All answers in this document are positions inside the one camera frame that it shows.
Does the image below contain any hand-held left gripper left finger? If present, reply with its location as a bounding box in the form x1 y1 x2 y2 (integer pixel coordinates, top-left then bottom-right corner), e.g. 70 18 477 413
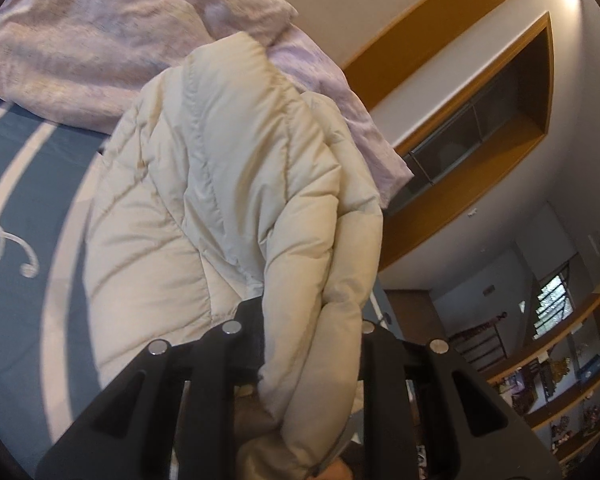
35 300 267 480

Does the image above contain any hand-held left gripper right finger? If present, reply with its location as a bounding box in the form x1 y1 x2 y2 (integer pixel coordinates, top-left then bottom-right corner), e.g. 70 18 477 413
350 320 564 480

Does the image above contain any cream puffer jacket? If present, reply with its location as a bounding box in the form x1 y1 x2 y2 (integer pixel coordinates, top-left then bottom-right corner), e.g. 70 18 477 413
87 30 386 480

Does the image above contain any stair railing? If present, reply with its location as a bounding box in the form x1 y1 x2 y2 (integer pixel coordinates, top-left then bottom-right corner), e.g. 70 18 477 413
450 312 508 367

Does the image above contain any barred window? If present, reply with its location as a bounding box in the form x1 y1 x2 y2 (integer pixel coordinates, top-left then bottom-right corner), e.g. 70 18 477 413
535 272 573 333

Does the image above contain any wooden bookshelf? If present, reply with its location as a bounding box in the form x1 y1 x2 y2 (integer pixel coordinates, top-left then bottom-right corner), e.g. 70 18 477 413
490 295 600 471

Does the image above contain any blue white striped bed sheet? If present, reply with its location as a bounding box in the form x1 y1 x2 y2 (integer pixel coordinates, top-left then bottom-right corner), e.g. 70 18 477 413
0 90 181 461

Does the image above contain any pink floral duvet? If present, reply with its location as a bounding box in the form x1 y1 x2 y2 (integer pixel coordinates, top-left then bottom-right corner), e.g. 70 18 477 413
0 0 415 211

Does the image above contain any wooden door frame with glass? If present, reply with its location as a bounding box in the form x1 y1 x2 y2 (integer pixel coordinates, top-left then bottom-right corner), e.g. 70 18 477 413
380 10 553 271

